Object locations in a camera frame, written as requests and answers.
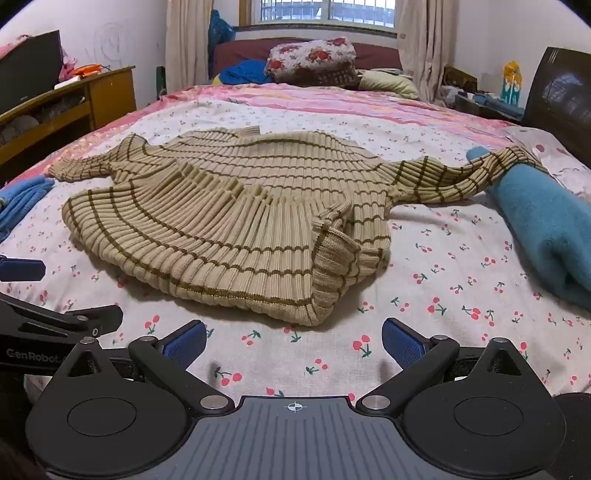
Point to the yellow and blue bag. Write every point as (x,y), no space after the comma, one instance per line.
(512,83)

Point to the dark green object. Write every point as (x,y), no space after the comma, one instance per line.
(161,81)

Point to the dark wooden headboard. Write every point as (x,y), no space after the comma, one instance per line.
(563,97)

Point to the pink patterned cloth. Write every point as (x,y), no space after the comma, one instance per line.
(11,48)

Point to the cherry print bed sheet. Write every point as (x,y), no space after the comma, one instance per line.
(438,258)

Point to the pink striped quilt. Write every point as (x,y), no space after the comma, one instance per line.
(323,99)

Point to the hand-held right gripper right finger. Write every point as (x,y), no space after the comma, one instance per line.
(402,344)

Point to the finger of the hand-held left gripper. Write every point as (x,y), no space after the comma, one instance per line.
(83,318)
(18,269)

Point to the wooden desk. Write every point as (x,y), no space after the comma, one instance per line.
(108,97)

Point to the blue plastic bag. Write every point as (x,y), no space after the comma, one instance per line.
(219,32)

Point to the beige curtain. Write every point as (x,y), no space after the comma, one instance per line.
(187,46)
(427,46)

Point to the barred window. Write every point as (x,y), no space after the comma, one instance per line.
(295,9)

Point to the beige pillow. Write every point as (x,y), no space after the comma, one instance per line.
(388,83)

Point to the beige striped knit sweater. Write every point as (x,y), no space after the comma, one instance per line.
(231,221)

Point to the white pink dotted pillow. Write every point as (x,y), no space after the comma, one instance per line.
(558,157)

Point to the maroon sofa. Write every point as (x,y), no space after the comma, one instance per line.
(240,51)

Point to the dark patterned box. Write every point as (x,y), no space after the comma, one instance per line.
(459,78)

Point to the orange toy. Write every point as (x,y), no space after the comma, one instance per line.
(87,70)

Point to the blue knitted garment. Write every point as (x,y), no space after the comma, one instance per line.
(21,203)

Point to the floral folded quilt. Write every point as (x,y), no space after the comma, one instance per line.
(309,57)

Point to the dark bedside table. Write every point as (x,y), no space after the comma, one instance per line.
(480,113)

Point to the folded blue cloth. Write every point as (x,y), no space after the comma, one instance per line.
(498,101)

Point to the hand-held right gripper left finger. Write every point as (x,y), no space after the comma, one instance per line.
(184,344)

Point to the teal fleece garment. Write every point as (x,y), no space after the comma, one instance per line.
(545,221)

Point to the black television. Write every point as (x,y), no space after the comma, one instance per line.
(27,74)

